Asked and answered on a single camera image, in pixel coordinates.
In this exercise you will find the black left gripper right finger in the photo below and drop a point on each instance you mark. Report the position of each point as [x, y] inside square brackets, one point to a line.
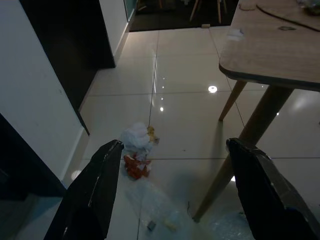
[270, 200]

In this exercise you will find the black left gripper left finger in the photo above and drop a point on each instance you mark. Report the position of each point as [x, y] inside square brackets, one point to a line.
[87, 200]

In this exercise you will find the orange red snack wrapper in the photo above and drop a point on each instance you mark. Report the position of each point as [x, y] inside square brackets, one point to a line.
[132, 167]

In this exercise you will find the clear bubble wrap sheet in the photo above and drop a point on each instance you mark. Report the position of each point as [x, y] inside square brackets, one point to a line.
[155, 200]

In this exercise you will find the yellow crumpled wrapper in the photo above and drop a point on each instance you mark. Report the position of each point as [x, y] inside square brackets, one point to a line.
[151, 132]

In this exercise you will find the wooden table with angled legs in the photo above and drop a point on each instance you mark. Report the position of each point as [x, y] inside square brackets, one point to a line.
[270, 50]

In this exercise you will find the dark wooden door panel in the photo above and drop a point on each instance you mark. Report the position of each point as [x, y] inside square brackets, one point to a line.
[70, 50]

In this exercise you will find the small beige door stop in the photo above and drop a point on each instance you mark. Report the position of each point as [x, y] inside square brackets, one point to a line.
[205, 25]

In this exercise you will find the wooden legged chair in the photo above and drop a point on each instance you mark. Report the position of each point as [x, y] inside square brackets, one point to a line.
[220, 10]

